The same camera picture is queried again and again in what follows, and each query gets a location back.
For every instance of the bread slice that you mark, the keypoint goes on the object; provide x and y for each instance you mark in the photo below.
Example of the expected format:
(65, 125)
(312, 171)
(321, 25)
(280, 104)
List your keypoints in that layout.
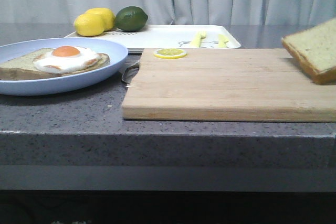
(314, 49)
(22, 68)

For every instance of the lemon slice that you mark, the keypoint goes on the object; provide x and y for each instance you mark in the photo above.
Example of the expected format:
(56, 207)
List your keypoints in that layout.
(170, 53)

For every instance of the rear yellow lemon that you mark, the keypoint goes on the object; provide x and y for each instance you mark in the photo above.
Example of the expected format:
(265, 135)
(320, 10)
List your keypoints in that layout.
(107, 15)

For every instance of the green lime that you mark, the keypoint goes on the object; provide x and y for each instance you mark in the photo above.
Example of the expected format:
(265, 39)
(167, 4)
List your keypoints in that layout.
(130, 19)

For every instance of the fried egg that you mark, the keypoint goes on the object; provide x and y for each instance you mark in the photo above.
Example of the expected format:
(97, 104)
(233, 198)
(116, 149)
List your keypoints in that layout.
(66, 59)

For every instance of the light blue plate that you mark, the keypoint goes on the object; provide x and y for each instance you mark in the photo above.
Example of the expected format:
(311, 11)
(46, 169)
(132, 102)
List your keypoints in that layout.
(116, 51)

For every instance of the yellow lemon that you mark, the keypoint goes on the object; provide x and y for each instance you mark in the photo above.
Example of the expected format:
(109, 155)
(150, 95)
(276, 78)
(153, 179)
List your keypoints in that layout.
(88, 24)
(107, 15)

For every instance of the white tray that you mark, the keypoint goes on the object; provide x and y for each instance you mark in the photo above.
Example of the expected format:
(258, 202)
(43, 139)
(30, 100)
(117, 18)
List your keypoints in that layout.
(168, 36)

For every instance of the yellow plastic fork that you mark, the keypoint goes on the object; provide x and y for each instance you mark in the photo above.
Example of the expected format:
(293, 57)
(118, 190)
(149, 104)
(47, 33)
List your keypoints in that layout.
(197, 40)

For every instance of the front yellow lemon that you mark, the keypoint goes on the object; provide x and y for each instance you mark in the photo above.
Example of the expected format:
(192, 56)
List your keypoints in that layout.
(88, 24)

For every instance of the yellow plastic knife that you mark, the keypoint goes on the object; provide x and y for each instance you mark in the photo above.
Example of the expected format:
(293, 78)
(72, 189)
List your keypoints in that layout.
(222, 41)

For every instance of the wooden cutting board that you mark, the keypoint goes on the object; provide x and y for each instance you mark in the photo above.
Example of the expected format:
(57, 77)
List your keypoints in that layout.
(258, 85)

